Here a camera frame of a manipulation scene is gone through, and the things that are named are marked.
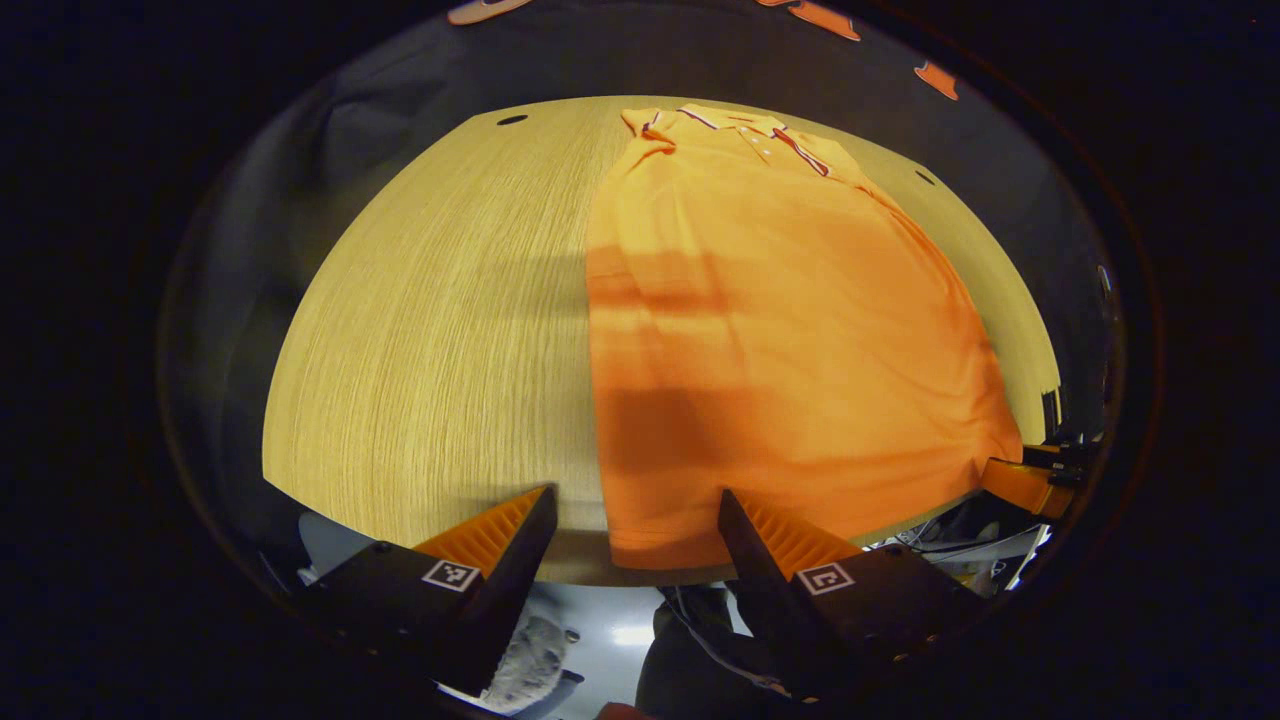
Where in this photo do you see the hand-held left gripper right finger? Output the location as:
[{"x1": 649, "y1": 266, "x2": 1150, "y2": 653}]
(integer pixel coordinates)
[{"x1": 717, "y1": 488, "x2": 989, "y2": 703}]

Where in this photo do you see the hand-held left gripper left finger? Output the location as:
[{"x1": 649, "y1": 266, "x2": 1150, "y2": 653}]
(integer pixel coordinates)
[{"x1": 298, "y1": 484, "x2": 559, "y2": 698}]

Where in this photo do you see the orange polo T-shirt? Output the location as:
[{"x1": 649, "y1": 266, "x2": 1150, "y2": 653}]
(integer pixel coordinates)
[{"x1": 585, "y1": 103, "x2": 1024, "y2": 571}]

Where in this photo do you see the grey shoe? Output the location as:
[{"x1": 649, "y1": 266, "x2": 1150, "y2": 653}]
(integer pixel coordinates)
[{"x1": 480, "y1": 615, "x2": 583, "y2": 713}]

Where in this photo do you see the person's dark clothing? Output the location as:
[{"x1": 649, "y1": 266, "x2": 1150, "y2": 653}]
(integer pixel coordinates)
[{"x1": 635, "y1": 585, "x2": 801, "y2": 716}]

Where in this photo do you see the cable bundle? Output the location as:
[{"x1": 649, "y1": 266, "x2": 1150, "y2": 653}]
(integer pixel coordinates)
[{"x1": 865, "y1": 518, "x2": 1051, "y2": 591}]

